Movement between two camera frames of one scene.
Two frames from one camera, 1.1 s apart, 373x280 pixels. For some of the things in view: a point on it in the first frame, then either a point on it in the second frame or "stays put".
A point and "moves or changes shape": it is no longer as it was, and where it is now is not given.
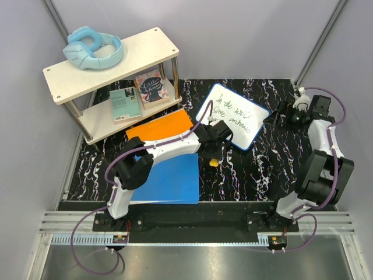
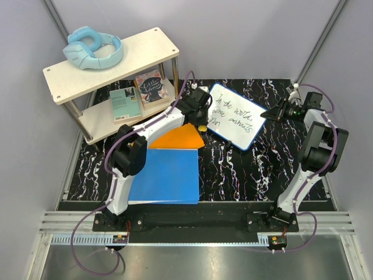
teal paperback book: [125, 104] stays put
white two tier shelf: [140, 52] stays put
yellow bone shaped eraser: [214, 162] moves or changes shape
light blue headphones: [83, 43] stays put
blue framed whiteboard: [247, 119] stays put
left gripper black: [215, 155] to [204, 120]
